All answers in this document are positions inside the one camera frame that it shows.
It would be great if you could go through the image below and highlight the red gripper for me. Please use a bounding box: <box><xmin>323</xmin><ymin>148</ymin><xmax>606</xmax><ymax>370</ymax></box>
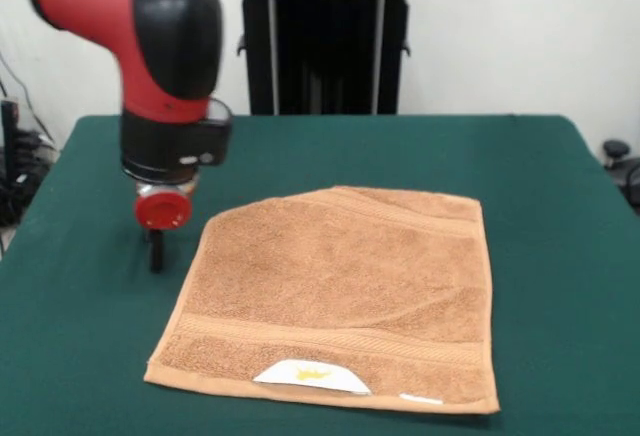
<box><xmin>133</xmin><ymin>180</ymin><xmax>201</xmax><ymax>273</ymax></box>

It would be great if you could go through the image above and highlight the dark green table cloth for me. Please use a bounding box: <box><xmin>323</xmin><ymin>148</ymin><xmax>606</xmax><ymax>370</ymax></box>
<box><xmin>0</xmin><ymin>114</ymin><xmax>640</xmax><ymax>436</ymax></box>

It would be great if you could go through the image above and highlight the black office chair base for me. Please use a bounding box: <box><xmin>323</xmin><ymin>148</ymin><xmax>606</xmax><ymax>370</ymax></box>
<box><xmin>602</xmin><ymin>139</ymin><xmax>640</xmax><ymax>212</ymax></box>

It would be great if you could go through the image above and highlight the black cable bundle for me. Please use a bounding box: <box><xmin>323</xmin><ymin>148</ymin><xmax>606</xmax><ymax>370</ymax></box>
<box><xmin>0</xmin><ymin>128</ymin><xmax>62</xmax><ymax>227</ymax></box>

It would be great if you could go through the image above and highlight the grey wall cable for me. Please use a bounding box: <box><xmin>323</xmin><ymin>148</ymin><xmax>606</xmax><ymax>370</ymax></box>
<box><xmin>0</xmin><ymin>50</ymin><xmax>56</xmax><ymax>145</ymax></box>

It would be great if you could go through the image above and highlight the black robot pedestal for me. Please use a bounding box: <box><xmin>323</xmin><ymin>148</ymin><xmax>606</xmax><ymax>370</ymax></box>
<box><xmin>222</xmin><ymin>0</ymin><xmax>434</xmax><ymax>116</ymax></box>

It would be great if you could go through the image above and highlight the tan terry towel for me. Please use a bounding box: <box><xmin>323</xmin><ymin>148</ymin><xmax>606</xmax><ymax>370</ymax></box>
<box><xmin>143</xmin><ymin>184</ymin><xmax>501</xmax><ymax>415</ymax></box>

